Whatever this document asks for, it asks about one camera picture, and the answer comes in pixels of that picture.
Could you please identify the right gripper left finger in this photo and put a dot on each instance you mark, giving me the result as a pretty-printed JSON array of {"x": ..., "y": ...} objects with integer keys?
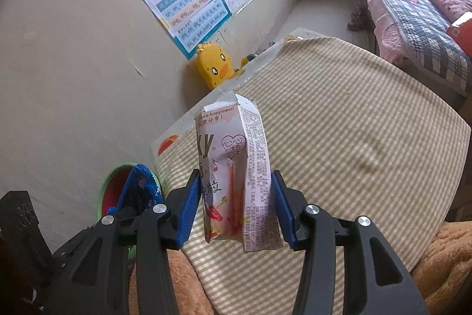
[{"x": 95, "y": 278}]

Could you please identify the tan fuzzy blanket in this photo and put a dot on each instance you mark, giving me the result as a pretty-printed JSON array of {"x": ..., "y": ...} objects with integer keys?
[{"x": 443, "y": 268}]

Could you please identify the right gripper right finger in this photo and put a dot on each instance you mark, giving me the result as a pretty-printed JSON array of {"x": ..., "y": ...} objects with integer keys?
[{"x": 375, "y": 279}]

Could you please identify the dark blue snack wrapper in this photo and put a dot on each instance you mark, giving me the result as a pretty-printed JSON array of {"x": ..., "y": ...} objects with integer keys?
[{"x": 133, "y": 208}]

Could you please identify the orange red box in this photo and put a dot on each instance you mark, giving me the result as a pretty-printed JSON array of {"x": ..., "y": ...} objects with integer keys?
[{"x": 461, "y": 32}]

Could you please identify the green rimmed red trash bin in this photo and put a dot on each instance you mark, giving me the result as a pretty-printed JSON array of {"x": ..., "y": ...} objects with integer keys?
[{"x": 128, "y": 177}]

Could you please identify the yellow duck toy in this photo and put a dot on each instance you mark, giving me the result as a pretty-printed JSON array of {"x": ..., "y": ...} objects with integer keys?
[{"x": 214, "y": 64}]

